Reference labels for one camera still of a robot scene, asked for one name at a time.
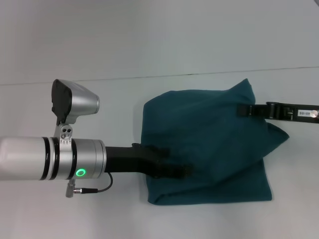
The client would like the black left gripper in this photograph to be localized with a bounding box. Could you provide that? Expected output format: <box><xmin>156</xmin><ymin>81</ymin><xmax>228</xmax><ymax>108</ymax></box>
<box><xmin>104</xmin><ymin>142</ymin><xmax>194</xmax><ymax>180</ymax></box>

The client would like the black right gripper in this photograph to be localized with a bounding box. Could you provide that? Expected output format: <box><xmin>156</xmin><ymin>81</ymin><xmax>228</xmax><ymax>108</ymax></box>
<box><xmin>236</xmin><ymin>101</ymin><xmax>319</xmax><ymax>124</ymax></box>

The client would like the teal t-shirt with FREE print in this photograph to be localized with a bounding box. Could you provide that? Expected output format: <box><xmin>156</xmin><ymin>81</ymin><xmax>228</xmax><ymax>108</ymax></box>
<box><xmin>139</xmin><ymin>78</ymin><xmax>291</xmax><ymax>206</ymax></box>

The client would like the left arm cable with plug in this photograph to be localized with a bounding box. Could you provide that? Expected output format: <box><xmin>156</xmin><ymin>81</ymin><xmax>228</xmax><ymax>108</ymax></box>
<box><xmin>65</xmin><ymin>172</ymin><xmax>114</xmax><ymax>199</ymax></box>

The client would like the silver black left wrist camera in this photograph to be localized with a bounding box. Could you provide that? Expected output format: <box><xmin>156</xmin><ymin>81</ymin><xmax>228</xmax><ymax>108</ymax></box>
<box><xmin>50</xmin><ymin>79</ymin><xmax>101</xmax><ymax>145</ymax></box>

